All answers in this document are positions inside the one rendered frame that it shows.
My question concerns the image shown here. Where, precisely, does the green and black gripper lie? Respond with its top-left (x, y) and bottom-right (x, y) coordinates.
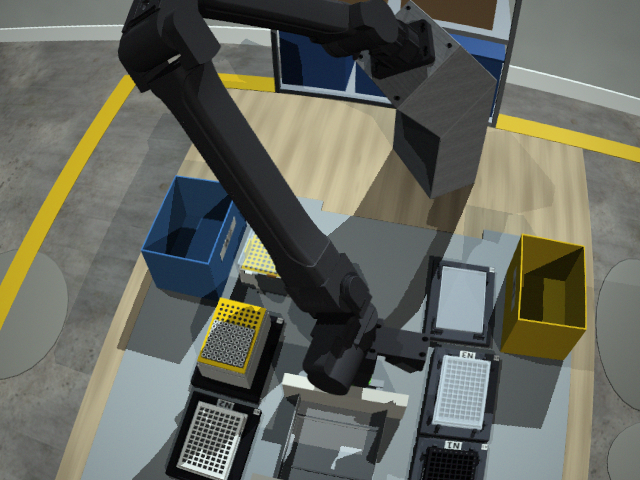
top-left (352, 339), bottom-right (375, 388)

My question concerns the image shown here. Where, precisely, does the white multi-well plate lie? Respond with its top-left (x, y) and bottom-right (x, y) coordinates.
top-left (176, 401), bottom-right (248, 480)
top-left (432, 355), bottom-right (491, 430)

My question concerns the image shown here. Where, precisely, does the blue open-top bin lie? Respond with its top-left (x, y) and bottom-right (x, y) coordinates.
top-left (141, 175), bottom-right (247, 302)

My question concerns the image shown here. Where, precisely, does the yellow open-top box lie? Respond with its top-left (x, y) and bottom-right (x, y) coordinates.
top-left (500, 234), bottom-right (587, 360)

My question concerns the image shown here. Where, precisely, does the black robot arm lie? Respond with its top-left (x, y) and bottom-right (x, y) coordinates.
top-left (118, 0), bottom-right (435, 396)

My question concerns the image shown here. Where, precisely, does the grey flat mat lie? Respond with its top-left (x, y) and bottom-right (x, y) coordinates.
top-left (81, 197), bottom-right (572, 480)

